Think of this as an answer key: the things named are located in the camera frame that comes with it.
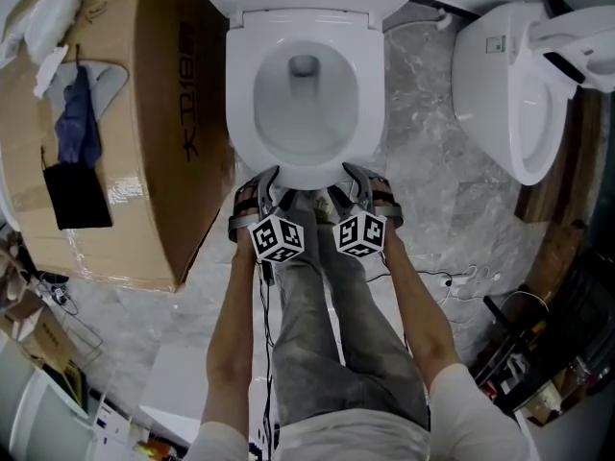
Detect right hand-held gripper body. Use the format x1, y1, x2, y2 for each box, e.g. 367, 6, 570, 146
332, 208, 388, 259

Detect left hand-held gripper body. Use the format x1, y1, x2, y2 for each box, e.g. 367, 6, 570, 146
247, 204, 308, 264

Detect person's right forearm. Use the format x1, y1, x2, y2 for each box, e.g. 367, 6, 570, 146
382, 230, 462, 378

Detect person's left forearm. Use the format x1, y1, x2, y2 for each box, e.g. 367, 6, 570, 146
204, 242, 264, 426

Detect white toilet with square tank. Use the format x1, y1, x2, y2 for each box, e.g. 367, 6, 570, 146
185, 0, 436, 191

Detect oval white smart toilet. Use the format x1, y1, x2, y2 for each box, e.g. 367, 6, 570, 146
451, 0, 578, 187

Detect person's left hand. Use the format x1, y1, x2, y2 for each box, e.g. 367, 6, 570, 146
228, 176, 264, 245

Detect person's right hand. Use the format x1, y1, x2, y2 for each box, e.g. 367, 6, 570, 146
364, 174, 405, 232

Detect person's dirty white shoe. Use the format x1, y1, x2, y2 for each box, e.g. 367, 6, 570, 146
310, 193, 333, 226

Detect person's grey trousers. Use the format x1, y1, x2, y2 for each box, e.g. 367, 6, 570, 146
270, 190, 430, 431

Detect large brown cardboard box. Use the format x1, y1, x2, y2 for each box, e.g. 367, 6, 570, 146
0, 0, 239, 293

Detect black chair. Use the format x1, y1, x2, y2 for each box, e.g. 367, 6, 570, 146
482, 290, 554, 402

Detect black flat bag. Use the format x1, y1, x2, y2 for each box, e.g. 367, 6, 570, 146
40, 146, 114, 231

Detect grey cloth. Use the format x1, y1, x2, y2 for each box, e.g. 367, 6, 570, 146
47, 62, 130, 124

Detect dark wooden plank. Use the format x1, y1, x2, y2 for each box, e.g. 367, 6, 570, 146
513, 88, 604, 228
523, 218, 590, 306

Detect person's white shirt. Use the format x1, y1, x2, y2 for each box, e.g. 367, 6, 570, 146
184, 362, 529, 461

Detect white flat board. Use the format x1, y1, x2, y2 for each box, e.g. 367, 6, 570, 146
137, 400, 206, 450

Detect black cabinet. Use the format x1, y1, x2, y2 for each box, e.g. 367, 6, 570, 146
583, 88, 615, 268

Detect crumpled white paper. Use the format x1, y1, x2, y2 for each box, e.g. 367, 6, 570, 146
33, 44, 70, 99

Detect small brown cardboard box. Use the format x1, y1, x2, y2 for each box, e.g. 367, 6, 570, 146
0, 288, 78, 374

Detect teal and beige plush toy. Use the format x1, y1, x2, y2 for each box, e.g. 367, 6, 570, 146
0, 237, 37, 306

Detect white cabinet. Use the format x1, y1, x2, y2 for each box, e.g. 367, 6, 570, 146
0, 338, 92, 461

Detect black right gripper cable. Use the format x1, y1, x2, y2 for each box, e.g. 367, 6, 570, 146
367, 252, 453, 285

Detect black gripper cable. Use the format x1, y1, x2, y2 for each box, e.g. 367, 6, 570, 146
367, 252, 453, 285
258, 259, 280, 450

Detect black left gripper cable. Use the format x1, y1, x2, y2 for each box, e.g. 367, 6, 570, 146
258, 259, 280, 450

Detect white charger cables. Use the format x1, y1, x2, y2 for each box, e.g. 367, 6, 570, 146
441, 264, 504, 326

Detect white water hose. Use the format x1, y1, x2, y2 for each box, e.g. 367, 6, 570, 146
383, 10, 453, 36

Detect thin wire rack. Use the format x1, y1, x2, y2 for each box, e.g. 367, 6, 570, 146
28, 300, 105, 383

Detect white plug with tangled cables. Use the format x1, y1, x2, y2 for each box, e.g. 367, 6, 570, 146
40, 276, 81, 316

